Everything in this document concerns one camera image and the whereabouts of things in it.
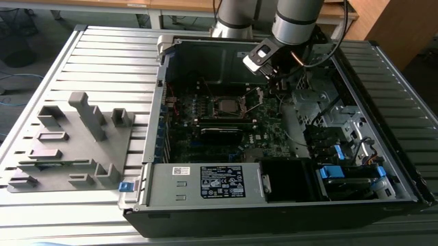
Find dark chipset heat sink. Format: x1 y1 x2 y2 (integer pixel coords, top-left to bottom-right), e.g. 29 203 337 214
245 148 265 162

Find wooden cabinet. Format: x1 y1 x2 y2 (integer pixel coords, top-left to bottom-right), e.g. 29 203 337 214
344 0 438 71

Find black office chair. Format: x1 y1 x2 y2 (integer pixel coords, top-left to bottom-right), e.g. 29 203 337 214
0 7 41 69

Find grey parts rack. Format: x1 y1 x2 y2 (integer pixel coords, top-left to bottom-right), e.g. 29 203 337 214
7 92 137 193

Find CPU socket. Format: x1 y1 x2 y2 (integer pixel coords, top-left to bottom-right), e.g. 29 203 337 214
212 95 252 119

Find black graphics card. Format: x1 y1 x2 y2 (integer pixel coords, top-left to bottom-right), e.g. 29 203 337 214
201 127 245 145

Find silver metal drive cage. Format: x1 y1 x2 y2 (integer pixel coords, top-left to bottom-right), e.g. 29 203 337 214
290 43 364 134

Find silver square CPU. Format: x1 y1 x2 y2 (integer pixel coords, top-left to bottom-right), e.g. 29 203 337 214
218 99 241 114

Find grey case latch handle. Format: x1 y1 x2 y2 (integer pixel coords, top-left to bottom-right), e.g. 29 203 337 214
157 35 177 62

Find black plastic fan shroud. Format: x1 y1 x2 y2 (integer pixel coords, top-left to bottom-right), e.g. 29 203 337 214
260 158 318 203

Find wooden desk white frame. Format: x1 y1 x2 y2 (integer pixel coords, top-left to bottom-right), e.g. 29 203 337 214
150 0 361 39
0 0 154 20

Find blue floor cable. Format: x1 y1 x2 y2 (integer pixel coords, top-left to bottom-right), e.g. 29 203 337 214
0 73 46 107

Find blue disk carrier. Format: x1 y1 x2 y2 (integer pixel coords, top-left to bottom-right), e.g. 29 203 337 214
317 165 346 180

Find dark hard disk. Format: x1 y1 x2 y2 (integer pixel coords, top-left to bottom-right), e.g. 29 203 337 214
324 178 376 200

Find coloured wire bundle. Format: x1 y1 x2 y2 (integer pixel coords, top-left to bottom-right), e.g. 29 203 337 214
363 153 385 166

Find green motherboard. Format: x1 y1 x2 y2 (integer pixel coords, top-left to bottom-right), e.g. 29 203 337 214
164 81 305 165

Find grey power supply unit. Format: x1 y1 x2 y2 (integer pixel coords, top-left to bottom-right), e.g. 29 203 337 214
148 162 268 206

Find black open PC case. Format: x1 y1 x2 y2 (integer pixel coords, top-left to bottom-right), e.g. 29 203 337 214
122 34 438 239

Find thick black data cable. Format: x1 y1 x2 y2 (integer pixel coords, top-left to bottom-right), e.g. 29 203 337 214
310 94 342 127

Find dark installed RAM stick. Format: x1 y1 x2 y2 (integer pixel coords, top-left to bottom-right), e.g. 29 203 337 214
198 117 256 124

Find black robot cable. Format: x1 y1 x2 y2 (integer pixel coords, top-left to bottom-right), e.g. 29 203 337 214
301 0 351 69

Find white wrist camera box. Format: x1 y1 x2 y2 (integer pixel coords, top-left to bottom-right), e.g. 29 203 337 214
242 38 281 75

